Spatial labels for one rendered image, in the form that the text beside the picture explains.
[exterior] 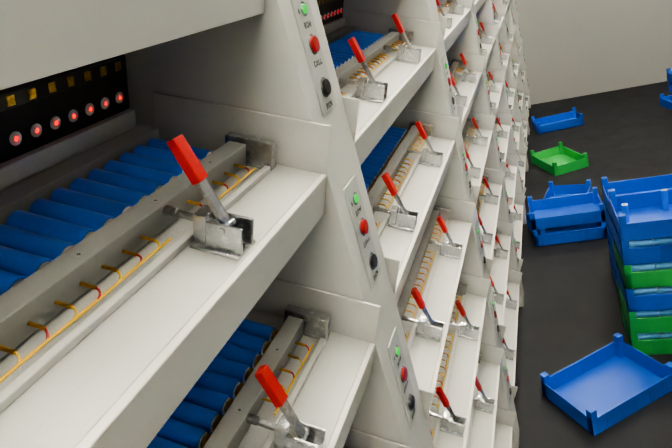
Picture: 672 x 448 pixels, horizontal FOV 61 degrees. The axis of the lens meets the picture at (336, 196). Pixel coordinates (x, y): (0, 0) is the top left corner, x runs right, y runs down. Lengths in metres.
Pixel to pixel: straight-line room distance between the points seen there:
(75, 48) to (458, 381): 0.98
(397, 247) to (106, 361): 0.54
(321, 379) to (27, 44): 0.41
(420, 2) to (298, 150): 0.71
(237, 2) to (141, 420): 0.31
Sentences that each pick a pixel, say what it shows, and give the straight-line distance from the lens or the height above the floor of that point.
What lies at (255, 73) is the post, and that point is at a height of 1.21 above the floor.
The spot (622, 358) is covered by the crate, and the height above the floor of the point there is 0.00.
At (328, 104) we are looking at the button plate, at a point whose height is 1.16.
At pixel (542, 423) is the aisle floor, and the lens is 1.82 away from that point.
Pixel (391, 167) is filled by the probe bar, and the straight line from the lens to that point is 1.00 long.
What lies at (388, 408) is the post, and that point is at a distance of 0.70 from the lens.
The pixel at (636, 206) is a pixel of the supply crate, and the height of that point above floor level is 0.41.
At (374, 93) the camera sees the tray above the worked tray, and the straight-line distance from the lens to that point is 0.79.
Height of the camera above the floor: 1.26
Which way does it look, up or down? 19 degrees down
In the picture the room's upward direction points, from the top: 16 degrees counter-clockwise
